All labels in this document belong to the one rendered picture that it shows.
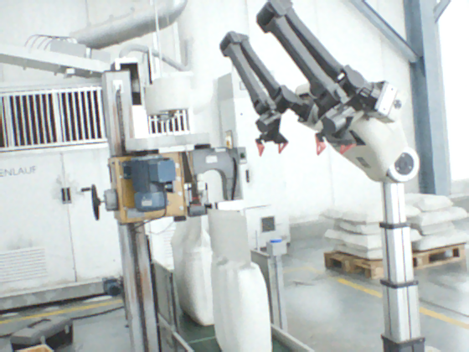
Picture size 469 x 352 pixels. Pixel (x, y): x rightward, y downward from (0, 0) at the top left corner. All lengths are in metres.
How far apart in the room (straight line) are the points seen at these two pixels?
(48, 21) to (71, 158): 2.05
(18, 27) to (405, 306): 5.43
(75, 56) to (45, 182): 1.18
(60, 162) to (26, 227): 0.67
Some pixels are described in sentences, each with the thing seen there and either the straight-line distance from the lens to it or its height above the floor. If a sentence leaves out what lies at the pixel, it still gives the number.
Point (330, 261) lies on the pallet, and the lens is 5.93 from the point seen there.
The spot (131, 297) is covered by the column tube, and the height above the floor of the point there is 0.65.
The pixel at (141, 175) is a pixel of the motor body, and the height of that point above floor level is 1.25.
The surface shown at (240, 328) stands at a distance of 2.49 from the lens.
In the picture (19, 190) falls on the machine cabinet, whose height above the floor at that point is 1.11.
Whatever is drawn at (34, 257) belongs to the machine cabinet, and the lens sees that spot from 5.49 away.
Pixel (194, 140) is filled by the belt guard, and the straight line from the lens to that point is 2.78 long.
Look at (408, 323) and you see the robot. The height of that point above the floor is 0.51.
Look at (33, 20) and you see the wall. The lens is 6.91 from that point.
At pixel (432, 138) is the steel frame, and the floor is 1.14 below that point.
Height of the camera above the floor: 1.36
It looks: 3 degrees down
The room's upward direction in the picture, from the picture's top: 6 degrees counter-clockwise
